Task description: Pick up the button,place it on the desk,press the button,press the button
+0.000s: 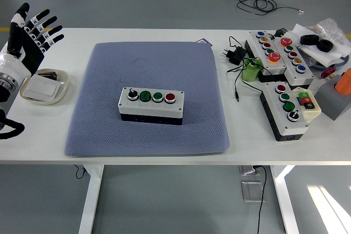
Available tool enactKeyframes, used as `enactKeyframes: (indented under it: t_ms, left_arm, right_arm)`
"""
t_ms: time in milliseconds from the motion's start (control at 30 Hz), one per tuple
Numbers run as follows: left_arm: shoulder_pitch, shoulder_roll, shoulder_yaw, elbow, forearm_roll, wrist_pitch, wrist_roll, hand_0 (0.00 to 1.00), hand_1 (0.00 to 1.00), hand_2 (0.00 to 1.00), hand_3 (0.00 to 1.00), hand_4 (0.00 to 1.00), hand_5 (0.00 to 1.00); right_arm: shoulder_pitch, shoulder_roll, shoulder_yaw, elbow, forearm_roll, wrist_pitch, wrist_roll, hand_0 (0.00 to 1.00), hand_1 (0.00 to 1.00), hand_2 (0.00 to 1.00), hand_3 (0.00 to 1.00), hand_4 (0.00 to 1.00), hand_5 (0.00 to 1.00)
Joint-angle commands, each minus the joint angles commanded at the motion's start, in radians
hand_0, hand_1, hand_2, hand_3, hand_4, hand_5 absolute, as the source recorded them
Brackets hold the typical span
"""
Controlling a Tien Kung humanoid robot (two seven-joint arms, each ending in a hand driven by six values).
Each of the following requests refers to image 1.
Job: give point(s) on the white oval tray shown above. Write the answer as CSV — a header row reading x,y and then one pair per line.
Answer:
x,y
65,80

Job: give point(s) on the blue-rimmed round dish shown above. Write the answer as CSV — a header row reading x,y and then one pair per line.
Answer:
x,y
319,67

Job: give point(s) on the black power adapter plug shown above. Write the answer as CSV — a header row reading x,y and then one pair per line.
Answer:
x,y
235,54

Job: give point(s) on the blue-grey textured mat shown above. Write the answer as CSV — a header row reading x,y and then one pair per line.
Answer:
x,y
178,75

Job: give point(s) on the white wall switch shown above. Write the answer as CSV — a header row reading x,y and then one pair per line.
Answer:
x,y
41,87

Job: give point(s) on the white foam sheet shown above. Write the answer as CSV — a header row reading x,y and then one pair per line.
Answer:
x,y
329,56

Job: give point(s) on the purple card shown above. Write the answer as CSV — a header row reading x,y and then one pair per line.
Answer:
x,y
205,42

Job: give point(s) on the clear bubble wrap bag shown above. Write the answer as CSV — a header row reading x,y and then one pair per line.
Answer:
x,y
329,28

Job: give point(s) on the five-button box, glowing mushroom button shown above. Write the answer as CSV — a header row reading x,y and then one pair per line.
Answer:
x,y
275,65

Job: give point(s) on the red mushroom knob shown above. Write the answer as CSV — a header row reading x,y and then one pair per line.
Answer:
x,y
327,73

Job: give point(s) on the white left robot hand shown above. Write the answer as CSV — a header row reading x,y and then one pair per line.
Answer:
x,y
30,53

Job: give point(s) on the grey block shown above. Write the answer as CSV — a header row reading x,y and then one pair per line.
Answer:
x,y
331,102

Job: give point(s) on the four-button control box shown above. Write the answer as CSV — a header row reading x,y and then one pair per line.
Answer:
x,y
153,106

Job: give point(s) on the green plastic bottle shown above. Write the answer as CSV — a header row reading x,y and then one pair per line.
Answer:
x,y
250,73

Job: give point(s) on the four-button box with selector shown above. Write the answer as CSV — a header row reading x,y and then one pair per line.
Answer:
x,y
294,125

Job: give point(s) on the orange cylinder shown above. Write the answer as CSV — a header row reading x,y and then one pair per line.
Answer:
x,y
344,84

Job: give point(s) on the five-button box, red mushroom button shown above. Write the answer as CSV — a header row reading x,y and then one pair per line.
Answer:
x,y
296,76

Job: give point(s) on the metal floor socket plate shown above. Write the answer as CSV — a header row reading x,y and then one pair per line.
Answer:
x,y
251,191
246,170

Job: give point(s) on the small dark brown bottle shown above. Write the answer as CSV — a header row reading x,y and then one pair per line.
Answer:
x,y
48,75

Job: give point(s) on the white table leg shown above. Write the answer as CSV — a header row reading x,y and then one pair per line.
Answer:
x,y
90,204
283,195

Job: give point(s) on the cream switch box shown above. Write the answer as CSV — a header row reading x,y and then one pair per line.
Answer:
x,y
312,112

